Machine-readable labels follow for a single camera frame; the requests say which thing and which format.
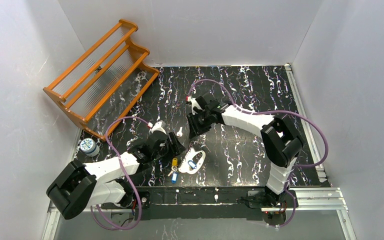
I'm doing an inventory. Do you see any silver key with ring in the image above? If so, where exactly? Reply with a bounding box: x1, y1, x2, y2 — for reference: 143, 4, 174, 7
176, 127, 183, 137

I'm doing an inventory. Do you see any blue tag on plate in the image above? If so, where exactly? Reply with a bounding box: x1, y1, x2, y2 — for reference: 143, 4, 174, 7
187, 160, 197, 170

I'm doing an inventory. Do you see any small patterned round jar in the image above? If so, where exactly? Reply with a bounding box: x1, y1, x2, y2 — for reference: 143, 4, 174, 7
79, 138, 100, 157

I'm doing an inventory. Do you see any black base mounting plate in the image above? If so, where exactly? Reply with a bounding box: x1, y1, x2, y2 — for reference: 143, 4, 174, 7
100, 186, 287, 229

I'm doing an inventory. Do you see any yellow key tag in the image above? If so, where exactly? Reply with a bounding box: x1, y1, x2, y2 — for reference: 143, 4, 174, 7
171, 157, 178, 168

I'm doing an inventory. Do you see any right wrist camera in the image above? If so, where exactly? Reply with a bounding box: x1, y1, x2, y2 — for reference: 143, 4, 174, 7
186, 96, 203, 115

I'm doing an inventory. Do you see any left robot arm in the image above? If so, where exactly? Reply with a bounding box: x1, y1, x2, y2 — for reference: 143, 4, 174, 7
46, 130, 186, 220

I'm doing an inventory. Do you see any orange wooden rack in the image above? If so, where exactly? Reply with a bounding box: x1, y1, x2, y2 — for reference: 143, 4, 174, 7
43, 19, 159, 139

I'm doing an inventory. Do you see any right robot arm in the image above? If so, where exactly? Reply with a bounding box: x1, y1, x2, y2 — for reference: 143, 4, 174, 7
186, 95, 305, 196

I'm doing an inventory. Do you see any blue key tag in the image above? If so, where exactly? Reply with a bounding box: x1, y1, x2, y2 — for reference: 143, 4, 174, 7
171, 172, 178, 184

